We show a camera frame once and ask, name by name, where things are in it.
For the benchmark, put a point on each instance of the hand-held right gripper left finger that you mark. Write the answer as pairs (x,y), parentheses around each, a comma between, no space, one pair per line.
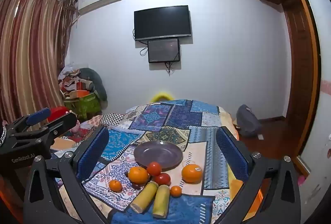
(92,155)

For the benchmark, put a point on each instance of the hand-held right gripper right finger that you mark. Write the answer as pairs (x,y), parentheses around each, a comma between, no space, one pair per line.
(232,158)

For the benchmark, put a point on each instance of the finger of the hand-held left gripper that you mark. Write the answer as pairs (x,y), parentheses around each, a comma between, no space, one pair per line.
(38,114)
(62,122)

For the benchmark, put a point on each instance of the small tangerine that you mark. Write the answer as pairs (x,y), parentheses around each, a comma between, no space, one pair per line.
(115,185)
(175,191)

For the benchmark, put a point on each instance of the large orange with sticker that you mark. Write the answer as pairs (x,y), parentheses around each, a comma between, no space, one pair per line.
(191,173)

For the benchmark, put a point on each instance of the red tomato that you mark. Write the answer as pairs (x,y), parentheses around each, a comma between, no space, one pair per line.
(163,179)
(154,168)

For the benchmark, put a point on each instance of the grey round plate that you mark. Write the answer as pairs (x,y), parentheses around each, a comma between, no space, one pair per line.
(157,154)

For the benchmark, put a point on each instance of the yellow sugarcane piece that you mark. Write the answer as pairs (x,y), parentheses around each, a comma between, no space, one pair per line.
(161,202)
(144,197)

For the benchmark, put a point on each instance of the red box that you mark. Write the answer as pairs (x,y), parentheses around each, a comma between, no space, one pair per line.
(58,113)

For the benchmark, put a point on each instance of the pink toy figure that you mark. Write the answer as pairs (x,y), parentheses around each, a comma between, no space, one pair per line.
(76,126)

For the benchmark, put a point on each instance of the grey bag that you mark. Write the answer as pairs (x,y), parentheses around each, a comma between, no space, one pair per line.
(248,120)

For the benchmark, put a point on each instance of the pile of household clutter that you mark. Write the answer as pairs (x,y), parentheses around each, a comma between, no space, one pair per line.
(73,82)

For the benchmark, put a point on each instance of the grey long pillow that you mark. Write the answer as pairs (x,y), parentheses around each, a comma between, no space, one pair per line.
(99,83)

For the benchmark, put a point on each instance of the striped brown curtain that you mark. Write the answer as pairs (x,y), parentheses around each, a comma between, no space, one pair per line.
(31,53)

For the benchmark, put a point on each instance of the blue patchwork tablecloth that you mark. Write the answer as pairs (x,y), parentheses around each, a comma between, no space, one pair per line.
(181,116)

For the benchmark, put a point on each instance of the yellow round object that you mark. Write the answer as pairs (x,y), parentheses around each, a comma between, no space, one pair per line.
(162,96)

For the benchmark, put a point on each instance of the small black monitor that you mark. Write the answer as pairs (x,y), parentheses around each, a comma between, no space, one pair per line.
(164,50)

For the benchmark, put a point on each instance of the wooden wardrobe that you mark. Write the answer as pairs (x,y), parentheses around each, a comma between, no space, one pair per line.
(297,40)

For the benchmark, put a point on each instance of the black wall television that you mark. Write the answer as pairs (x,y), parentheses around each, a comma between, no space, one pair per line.
(163,22)

